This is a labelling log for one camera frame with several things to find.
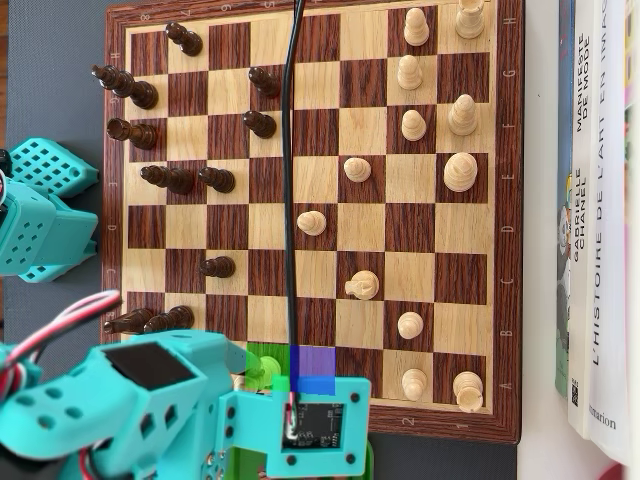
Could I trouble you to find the dark wooden pawn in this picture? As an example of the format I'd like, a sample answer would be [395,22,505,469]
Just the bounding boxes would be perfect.
[199,255,237,280]
[164,21,204,58]
[143,305,195,335]
[248,66,281,100]
[242,110,278,140]
[198,166,236,195]

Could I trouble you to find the light wooden knight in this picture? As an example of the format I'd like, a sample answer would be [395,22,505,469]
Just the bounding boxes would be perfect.
[344,270,381,301]

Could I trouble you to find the light wooden king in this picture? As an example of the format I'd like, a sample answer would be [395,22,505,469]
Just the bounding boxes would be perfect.
[443,151,478,193]

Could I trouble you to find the green plastic tray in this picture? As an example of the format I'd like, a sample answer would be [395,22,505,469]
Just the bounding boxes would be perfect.
[227,434,375,480]

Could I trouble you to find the blue illustrated book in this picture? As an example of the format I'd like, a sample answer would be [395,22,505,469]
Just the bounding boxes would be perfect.
[553,0,577,399]

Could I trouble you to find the dark wooden rook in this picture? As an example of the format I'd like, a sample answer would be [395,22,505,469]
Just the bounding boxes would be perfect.
[106,117,159,151]

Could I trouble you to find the dark grey table mat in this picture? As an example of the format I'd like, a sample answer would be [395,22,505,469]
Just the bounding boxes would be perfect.
[0,0,519,480]

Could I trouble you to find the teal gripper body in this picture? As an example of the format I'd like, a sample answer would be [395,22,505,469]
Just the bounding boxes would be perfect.
[87,329,247,480]

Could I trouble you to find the light wooden pawn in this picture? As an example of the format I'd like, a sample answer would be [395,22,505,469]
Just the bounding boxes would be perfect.
[343,157,373,183]
[401,109,427,142]
[397,54,424,92]
[397,311,425,340]
[401,368,429,401]
[403,8,430,48]
[296,210,328,238]

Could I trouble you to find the dark wooden queen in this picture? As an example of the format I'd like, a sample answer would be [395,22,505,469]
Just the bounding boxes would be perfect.
[140,165,195,196]

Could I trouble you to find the white book with coloured marks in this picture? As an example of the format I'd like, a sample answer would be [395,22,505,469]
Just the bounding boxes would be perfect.
[622,0,640,469]

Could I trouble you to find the light wooden bishop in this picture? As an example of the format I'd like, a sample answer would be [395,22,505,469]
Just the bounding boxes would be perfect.
[447,93,479,137]

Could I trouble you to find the dark wooden bishop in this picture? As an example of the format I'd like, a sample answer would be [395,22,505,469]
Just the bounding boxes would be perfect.
[103,307,155,336]

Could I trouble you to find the white Gabrielle Chanel book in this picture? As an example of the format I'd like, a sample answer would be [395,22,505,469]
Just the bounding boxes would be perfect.
[567,0,599,441]

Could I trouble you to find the wooden folding chessboard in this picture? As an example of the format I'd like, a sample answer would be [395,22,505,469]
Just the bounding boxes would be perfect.
[98,0,525,446]

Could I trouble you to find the red object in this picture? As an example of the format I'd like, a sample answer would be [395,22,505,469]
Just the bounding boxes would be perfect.
[594,462,640,480]

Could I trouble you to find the black camera cable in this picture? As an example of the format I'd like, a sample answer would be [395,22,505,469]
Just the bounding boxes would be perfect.
[281,0,307,407]

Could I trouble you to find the red white black servo wires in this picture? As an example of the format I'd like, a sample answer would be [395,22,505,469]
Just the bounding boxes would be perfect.
[0,289,123,401]
[77,444,99,479]

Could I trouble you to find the light wooden rook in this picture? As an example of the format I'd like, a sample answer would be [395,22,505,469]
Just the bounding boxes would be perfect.
[452,370,485,414]
[454,0,486,41]

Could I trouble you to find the teal wrist camera housing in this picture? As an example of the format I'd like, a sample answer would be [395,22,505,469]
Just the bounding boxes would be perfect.
[218,375,374,479]

